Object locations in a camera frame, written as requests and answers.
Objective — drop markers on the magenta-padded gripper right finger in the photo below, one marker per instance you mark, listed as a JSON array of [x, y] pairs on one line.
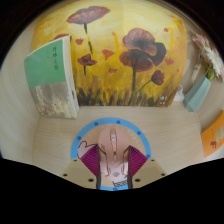
[[138, 160]]

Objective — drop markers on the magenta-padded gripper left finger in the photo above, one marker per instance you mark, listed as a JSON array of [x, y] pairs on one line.
[[88, 160]]

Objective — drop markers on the pink computer mouse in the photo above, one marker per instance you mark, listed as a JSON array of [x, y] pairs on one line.
[[114, 146]]

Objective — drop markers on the round blue-rimmed cartoon mouse pad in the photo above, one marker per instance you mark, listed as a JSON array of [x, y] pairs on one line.
[[85, 131]]

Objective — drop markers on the orange book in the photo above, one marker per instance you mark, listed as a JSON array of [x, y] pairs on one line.
[[213, 136]]

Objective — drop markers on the pale teal faceted vase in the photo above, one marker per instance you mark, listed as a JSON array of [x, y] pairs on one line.
[[197, 95]]

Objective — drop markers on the green and beige book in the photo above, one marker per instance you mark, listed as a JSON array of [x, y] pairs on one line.
[[48, 73]]

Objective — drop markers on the yellow poppy flower painting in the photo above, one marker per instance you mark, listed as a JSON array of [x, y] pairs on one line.
[[110, 50]]

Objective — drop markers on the pink and white flower bouquet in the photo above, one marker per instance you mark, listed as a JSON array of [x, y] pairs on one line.
[[211, 55]]

